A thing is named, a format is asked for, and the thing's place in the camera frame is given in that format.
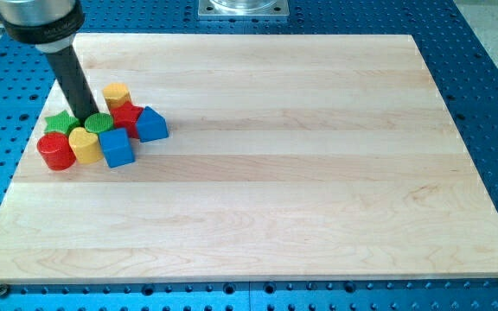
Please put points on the yellow hexagon block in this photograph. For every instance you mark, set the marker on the yellow hexagon block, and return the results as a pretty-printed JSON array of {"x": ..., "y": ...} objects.
[{"x": 116, "y": 95}]

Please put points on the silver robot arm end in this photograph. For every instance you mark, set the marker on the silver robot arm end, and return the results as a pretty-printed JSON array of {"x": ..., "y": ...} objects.
[{"x": 49, "y": 25}]

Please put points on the red star block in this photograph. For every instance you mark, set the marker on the red star block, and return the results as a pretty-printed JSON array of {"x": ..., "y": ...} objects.
[{"x": 126, "y": 116}]

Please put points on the green star block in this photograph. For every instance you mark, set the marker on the green star block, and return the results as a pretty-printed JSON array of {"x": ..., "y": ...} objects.
[{"x": 62, "y": 123}]

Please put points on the light wooden board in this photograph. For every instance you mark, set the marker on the light wooden board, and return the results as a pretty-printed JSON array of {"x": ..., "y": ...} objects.
[{"x": 289, "y": 157}]

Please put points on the blue pentagon house block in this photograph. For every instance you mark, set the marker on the blue pentagon house block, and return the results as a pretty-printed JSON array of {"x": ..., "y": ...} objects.
[{"x": 151, "y": 126}]

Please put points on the blue cube block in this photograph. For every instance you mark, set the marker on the blue cube block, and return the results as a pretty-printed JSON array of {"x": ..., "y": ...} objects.
[{"x": 116, "y": 147}]

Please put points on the green cylinder block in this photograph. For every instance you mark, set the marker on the green cylinder block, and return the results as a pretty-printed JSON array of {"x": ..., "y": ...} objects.
[{"x": 99, "y": 122}]

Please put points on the yellow heart block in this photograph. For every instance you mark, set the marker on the yellow heart block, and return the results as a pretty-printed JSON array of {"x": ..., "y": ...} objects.
[{"x": 85, "y": 146}]

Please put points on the red cylinder block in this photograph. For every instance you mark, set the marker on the red cylinder block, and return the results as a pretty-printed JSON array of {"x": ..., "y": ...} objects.
[{"x": 55, "y": 150}]

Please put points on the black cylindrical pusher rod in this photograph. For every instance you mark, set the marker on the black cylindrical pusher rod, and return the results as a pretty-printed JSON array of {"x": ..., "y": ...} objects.
[{"x": 72, "y": 80}]

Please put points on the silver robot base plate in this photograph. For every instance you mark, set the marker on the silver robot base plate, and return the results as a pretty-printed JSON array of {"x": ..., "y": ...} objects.
[{"x": 242, "y": 8}]

